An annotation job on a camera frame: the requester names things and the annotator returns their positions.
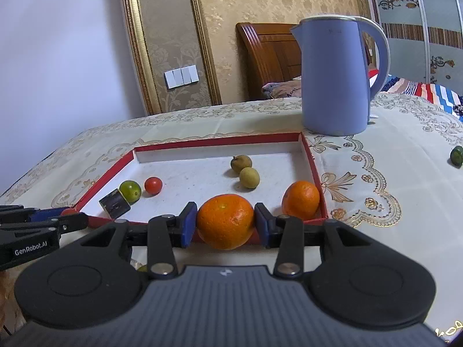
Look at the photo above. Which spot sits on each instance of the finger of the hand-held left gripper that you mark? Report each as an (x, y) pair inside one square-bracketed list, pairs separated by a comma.
[(68, 224), (43, 214)]

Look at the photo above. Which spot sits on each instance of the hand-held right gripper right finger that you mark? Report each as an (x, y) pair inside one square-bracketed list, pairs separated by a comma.
[(263, 226)]

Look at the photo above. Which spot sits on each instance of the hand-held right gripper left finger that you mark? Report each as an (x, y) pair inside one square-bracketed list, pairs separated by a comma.
[(188, 225)]

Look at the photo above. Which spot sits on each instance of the red cherry tomato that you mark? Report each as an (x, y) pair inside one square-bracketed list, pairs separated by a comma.
[(68, 211), (153, 185)]

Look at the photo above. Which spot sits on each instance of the large orange tangerine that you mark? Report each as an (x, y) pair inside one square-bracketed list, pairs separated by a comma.
[(225, 222)]

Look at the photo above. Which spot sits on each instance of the small orange tangerine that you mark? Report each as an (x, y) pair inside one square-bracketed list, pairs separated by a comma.
[(301, 199)]

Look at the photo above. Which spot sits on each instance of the brown longan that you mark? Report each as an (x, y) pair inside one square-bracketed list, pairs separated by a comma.
[(249, 178), (241, 163)]

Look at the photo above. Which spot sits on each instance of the red cardboard box tray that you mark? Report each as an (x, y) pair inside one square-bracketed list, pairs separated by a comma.
[(202, 173)]

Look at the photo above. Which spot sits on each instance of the small green citrus fruit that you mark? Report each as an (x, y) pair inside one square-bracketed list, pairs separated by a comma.
[(457, 156), (142, 268), (130, 191)]

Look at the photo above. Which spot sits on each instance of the black shiny block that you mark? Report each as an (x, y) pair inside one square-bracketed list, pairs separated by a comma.
[(114, 205)]

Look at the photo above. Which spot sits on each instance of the pile of bedding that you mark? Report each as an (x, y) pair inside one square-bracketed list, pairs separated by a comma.
[(282, 89)]

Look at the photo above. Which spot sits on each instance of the blue electric kettle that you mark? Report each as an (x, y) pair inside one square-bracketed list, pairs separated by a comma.
[(332, 79)]

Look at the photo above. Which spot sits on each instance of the wooden bed headboard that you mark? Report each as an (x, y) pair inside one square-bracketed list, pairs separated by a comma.
[(271, 54)]

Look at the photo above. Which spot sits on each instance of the striped blanket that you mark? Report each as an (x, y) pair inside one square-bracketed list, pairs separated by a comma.
[(427, 92)]

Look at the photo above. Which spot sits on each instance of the floral sliding door wardrobe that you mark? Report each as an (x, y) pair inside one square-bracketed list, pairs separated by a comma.
[(408, 7)]

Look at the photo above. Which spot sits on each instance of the white wall switch panel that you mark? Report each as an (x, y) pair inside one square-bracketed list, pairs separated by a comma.
[(181, 76)]

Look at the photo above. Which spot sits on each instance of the gold wall moulding frame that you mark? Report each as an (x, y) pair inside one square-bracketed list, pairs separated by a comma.
[(132, 43)]

